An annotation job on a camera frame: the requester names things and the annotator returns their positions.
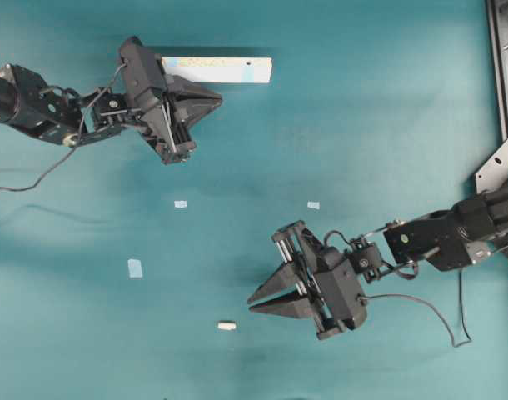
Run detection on grey metal base plate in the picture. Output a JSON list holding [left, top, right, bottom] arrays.
[[475, 139, 508, 193]]

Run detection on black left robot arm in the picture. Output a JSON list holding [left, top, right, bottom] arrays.
[[0, 64, 222, 164]]

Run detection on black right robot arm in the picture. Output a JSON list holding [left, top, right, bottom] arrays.
[[247, 178, 508, 340]]

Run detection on blue tape mark left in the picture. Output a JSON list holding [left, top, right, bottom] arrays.
[[127, 258, 143, 279]]

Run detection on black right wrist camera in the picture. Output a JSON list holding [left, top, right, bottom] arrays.
[[313, 246, 367, 330]]

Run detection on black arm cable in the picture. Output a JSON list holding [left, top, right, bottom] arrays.
[[0, 62, 128, 193], [357, 245, 508, 349]]

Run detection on blue tape mark centre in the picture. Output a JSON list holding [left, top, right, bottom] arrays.
[[174, 200, 188, 208]]

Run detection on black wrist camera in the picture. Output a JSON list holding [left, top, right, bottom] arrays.
[[119, 36, 167, 113], [313, 246, 367, 330]]

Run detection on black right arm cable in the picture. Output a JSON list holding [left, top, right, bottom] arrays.
[[357, 245, 508, 349]]

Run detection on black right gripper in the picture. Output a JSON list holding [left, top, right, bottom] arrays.
[[247, 220, 346, 340]]

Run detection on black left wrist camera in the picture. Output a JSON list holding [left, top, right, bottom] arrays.
[[119, 36, 167, 113]]

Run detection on white wooden board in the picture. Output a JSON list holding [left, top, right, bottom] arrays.
[[162, 56, 272, 84]]

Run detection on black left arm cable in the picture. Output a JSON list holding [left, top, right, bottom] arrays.
[[0, 62, 128, 193]]

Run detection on black metal frame rail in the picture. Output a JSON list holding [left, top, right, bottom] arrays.
[[486, 1, 508, 139]]

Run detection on small white wooden rod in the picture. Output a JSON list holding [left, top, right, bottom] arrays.
[[217, 320, 237, 332]]

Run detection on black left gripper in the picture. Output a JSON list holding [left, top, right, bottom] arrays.
[[126, 75, 222, 164]]

